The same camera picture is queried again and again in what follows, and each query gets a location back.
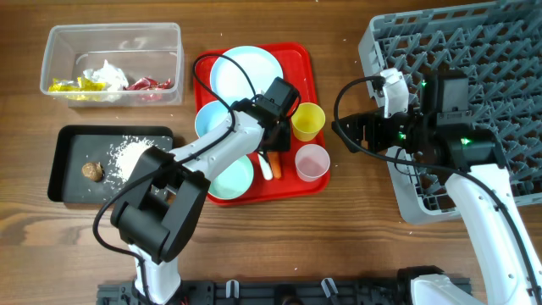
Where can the pink plastic cup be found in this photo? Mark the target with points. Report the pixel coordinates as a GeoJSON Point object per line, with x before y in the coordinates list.
{"type": "Point", "coordinates": [312, 162]}

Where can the white rice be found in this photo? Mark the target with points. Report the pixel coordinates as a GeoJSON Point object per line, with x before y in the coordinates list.
{"type": "Point", "coordinates": [121, 159]}

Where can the brown nut shell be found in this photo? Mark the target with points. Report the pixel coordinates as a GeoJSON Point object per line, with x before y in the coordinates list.
{"type": "Point", "coordinates": [93, 171]}

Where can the yellow candy wrapper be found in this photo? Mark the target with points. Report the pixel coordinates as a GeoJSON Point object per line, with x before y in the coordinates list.
{"type": "Point", "coordinates": [79, 90]}

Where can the light blue bowl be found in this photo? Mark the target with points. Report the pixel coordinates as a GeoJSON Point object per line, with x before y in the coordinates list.
{"type": "Point", "coordinates": [210, 116]}

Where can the yellow plastic cup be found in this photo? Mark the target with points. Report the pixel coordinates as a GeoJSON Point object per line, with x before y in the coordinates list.
{"type": "Point", "coordinates": [307, 121]}

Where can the black plastic tray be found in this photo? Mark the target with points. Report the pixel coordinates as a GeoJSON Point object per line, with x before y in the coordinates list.
{"type": "Point", "coordinates": [66, 183]}

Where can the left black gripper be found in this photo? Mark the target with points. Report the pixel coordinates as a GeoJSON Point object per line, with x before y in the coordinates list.
{"type": "Point", "coordinates": [284, 141]}

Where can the green bowl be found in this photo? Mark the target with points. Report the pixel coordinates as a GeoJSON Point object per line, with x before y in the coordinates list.
{"type": "Point", "coordinates": [234, 181]}

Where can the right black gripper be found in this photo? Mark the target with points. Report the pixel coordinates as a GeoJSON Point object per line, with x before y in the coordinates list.
{"type": "Point", "coordinates": [375, 121]}

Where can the red snack wrapper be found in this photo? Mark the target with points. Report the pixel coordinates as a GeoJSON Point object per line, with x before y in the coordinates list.
{"type": "Point", "coordinates": [148, 84]}

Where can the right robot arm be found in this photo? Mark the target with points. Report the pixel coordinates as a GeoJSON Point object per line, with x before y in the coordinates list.
{"type": "Point", "coordinates": [438, 136]}

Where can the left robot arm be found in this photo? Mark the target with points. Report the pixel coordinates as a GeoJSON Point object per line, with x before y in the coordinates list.
{"type": "Point", "coordinates": [156, 213]}

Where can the light blue plate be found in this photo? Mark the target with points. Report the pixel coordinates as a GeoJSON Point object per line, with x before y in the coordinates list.
{"type": "Point", "coordinates": [227, 80]}

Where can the orange carrot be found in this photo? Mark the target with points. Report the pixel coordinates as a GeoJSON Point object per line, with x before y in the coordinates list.
{"type": "Point", "coordinates": [274, 161]}

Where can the grey dishwasher rack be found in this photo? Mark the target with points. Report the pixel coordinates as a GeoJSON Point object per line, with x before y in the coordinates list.
{"type": "Point", "coordinates": [497, 45]}

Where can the white plastic spoon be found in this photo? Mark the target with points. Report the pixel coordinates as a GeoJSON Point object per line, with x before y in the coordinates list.
{"type": "Point", "coordinates": [265, 167]}

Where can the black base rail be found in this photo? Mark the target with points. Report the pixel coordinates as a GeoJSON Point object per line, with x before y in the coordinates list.
{"type": "Point", "coordinates": [375, 291]}

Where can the white tissue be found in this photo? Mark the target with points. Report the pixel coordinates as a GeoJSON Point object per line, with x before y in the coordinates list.
{"type": "Point", "coordinates": [114, 79]}

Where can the clear plastic bin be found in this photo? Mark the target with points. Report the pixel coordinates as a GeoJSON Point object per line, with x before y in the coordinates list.
{"type": "Point", "coordinates": [152, 50]}

